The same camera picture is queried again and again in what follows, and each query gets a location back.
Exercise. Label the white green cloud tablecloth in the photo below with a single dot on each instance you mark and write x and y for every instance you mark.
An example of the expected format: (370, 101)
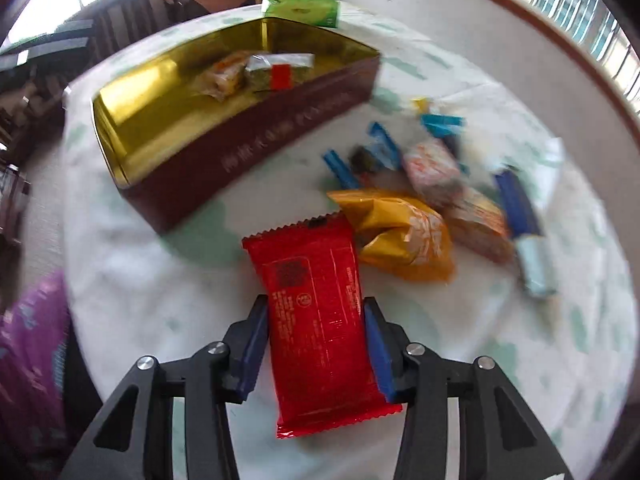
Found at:
(150, 280)

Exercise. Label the green tissue box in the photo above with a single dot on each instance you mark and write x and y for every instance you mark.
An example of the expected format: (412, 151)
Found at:
(305, 7)

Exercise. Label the purple printed clothing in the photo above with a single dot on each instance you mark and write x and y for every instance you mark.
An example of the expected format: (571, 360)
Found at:
(30, 370)

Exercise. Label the dark wrapped candy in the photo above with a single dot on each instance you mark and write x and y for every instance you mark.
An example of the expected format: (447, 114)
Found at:
(362, 162)

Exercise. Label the dark blue pale blue packet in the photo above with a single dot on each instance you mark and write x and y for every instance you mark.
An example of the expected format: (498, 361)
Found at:
(522, 230)

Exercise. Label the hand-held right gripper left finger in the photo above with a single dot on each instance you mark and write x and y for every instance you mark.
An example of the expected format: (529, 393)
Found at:
(252, 350)

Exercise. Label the blue candy wrapper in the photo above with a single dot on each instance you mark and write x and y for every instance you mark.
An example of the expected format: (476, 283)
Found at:
(384, 145)
(341, 169)
(441, 124)

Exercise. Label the yellow snack packet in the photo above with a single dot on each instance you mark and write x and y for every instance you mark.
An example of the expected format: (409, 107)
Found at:
(400, 235)

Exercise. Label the maroon tin box gold inside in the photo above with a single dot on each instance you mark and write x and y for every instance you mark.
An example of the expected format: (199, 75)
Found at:
(210, 160)

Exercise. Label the small yellow wrapped candy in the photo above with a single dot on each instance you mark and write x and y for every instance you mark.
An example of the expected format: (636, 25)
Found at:
(422, 105)

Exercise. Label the red snack packet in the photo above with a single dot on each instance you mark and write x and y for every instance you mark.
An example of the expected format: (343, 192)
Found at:
(315, 310)

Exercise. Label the dark wooden bench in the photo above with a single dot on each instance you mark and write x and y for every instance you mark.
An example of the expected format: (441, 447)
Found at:
(45, 85)

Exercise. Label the green silver packet red label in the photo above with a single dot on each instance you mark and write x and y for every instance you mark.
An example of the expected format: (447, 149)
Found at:
(280, 72)

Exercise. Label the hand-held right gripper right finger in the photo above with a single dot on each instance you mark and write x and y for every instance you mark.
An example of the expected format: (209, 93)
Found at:
(377, 355)

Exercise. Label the clear packet of orange snacks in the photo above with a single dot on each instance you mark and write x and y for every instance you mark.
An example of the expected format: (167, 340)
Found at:
(480, 225)

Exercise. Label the wooden framed window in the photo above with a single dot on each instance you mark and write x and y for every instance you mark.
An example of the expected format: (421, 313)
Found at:
(565, 5)

